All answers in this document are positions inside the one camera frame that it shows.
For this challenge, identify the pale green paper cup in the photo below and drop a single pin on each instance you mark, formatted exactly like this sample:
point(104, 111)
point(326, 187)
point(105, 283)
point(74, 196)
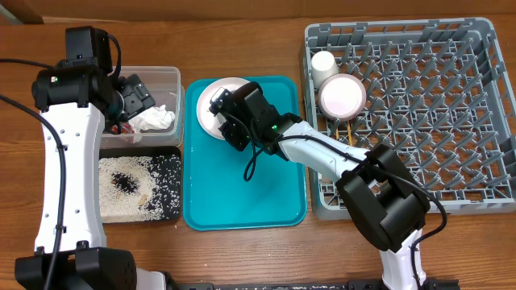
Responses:
point(323, 66)

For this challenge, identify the grey dishwasher rack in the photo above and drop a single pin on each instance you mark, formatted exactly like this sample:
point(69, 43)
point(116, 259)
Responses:
point(438, 93)

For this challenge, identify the white round plate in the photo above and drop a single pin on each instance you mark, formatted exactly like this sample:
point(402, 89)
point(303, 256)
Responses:
point(210, 123)

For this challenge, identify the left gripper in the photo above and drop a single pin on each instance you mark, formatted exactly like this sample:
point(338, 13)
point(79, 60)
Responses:
point(137, 95)

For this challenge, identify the spilled rice pile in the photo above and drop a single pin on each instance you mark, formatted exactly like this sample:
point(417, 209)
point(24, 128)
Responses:
point(129, 193)

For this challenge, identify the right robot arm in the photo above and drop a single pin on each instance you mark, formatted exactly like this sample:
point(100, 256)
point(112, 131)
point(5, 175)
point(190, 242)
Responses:
point(379, 192)

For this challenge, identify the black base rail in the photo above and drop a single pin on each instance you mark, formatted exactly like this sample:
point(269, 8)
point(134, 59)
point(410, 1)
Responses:
point(431, 284)

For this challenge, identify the clear plastic storage bin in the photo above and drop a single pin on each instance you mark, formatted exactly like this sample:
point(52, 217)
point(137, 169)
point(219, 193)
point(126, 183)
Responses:
point(164, 84)

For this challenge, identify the pink bowl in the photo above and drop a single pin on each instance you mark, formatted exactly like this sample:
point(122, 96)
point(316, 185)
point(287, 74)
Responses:
point(342, 97)

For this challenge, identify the white napkin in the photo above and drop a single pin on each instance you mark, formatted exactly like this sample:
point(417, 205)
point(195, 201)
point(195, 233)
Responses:
point(154, 118)

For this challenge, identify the red snack wrapper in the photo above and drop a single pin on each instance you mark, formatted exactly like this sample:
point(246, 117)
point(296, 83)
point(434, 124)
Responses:
point(121, 132)

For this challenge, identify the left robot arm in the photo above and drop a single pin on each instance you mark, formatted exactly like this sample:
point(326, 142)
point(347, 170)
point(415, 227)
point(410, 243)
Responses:
point(76, 100)

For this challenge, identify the black plastic tray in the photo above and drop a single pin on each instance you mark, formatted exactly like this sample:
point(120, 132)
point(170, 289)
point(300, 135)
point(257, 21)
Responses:
point(165, 153)

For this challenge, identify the teal serving tray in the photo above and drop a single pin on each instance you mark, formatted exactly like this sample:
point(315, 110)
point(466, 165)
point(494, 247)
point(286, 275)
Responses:
point(216, 196)

